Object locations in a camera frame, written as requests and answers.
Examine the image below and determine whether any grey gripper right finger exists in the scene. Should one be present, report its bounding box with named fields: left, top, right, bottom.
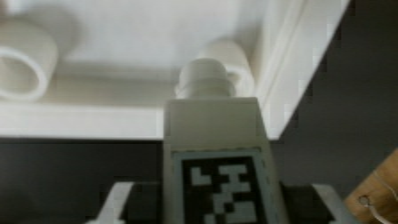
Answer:
left=313, top=184, right=359, bottom=224

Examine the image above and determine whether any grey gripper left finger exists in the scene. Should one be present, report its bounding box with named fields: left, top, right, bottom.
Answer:
left=84, top=182, right=135, bottom=224

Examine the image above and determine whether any white leg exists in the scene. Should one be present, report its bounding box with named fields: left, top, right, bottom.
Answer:
left=162, top=58, right=290, bottom=224

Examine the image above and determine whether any white square tabletop part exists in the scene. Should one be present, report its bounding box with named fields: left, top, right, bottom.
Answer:
left=0, top=0, right=352, bottom=139

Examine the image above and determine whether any white cable right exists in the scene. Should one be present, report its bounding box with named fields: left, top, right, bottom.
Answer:
left=343, top=146, right=398, bottom=224

